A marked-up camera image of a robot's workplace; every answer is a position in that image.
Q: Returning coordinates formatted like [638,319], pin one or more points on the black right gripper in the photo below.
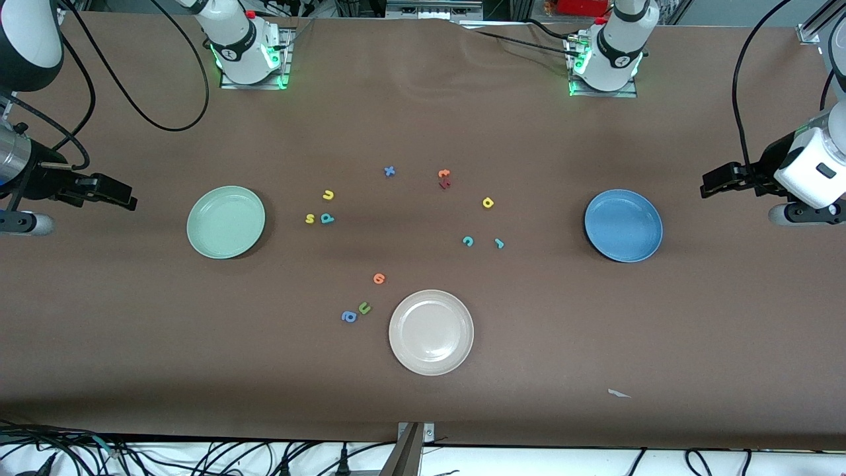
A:
[41,180]

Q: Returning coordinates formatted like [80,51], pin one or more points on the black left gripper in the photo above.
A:
[768,164]

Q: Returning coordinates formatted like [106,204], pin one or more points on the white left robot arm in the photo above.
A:
[618,53]

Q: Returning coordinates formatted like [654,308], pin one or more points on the blue plate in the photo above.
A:
[623,225]

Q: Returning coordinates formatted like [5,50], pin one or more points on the green plate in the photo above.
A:
[226,222]

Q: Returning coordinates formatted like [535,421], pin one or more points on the red background object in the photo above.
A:
[581,6]

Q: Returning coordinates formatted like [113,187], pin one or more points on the white paper scrap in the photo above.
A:
[618,394]

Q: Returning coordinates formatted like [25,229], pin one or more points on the blue foam letter a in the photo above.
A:
[349,317]

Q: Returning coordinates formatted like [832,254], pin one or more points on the beige plate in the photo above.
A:
[431,332]

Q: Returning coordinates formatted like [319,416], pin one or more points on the grey equipment box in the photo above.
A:
[433,9]

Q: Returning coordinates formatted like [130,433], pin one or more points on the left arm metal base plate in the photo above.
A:
[621,94]

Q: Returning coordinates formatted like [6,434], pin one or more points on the aluminium table corner bracket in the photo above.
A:
[809,32]

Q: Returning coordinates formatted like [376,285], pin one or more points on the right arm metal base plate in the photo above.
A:
[258,86]

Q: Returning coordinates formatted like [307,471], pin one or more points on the metal table bracket post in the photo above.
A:
[406,456]

